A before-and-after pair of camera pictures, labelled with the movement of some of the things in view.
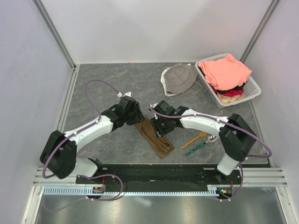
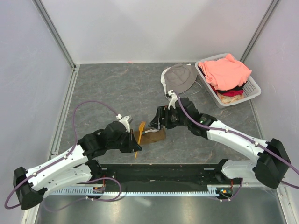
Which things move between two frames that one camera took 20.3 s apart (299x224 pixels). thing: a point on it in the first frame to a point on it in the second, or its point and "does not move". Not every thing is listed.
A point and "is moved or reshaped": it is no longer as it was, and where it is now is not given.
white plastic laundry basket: (252, 89) does not move
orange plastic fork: (202, 134) to (141, 127)
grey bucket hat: (178, 78) does not move
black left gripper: (138, 117) to (132, 146)
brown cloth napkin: (161, 147) is moved or reshaped
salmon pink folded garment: (226, 73) does not move
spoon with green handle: (211, 138) to (151, 130)
